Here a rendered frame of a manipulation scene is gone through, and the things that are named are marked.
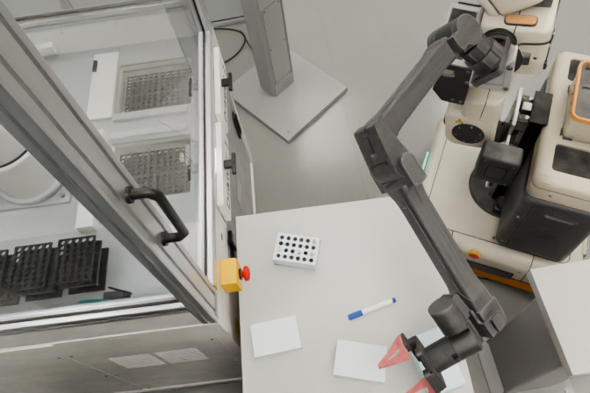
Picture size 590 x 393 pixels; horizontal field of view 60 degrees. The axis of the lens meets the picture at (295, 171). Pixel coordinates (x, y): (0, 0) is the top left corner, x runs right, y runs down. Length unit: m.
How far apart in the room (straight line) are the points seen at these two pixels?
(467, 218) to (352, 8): 1.60
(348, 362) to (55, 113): 0.99
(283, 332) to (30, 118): 1.01
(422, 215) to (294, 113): 1.69
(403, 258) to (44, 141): 1.11
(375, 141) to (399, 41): 2.03
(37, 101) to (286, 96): 2.22
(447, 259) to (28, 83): 0.83
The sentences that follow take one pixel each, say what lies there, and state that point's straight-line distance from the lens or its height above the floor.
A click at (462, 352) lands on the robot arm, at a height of 1.07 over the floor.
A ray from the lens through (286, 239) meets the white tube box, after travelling 1.51.
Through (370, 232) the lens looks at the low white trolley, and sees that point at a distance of 1.54.
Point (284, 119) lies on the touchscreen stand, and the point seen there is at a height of 0.04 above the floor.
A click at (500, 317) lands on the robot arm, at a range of 1.18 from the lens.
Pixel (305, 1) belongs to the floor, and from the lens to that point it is 3.30.
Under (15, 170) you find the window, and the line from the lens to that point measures 0.71.
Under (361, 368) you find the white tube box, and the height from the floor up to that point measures 0.81.
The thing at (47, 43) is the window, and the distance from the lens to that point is 0.69.
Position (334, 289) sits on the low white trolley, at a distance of 1.48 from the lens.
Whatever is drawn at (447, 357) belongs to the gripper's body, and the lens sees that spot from 1.15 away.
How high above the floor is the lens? 2.17
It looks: 59 degrees down
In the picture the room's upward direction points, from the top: 11 degrees counter-clockwise
